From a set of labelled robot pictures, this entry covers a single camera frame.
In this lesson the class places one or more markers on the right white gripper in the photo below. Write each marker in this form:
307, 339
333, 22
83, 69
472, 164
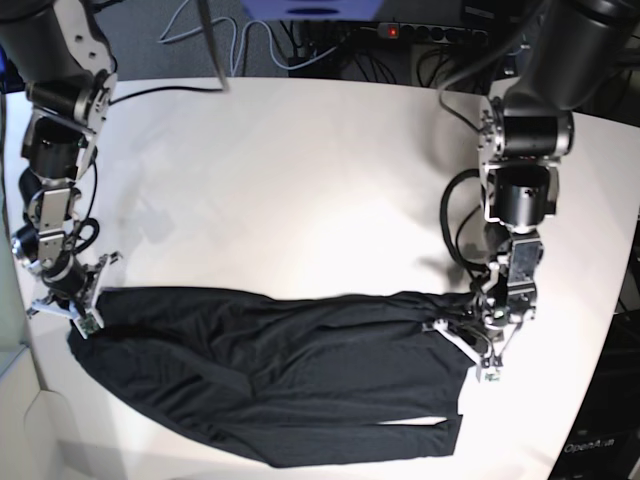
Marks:
73, 290

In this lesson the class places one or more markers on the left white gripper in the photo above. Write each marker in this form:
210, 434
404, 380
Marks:
484, 339

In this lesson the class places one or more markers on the black long-sleeve T-shirt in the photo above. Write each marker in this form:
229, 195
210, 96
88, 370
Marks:
289, 383

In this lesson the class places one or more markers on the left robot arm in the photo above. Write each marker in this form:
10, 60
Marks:
523, 136

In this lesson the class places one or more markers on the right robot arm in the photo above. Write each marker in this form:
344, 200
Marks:
70, 75

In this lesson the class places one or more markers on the black OpenArm equipment case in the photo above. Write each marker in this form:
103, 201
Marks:
604, 440

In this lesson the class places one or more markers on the blue plastic box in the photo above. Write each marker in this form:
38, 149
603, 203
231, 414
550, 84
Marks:
314, 10

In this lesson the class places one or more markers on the black power strip red switch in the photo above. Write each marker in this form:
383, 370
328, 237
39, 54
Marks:
412, 33

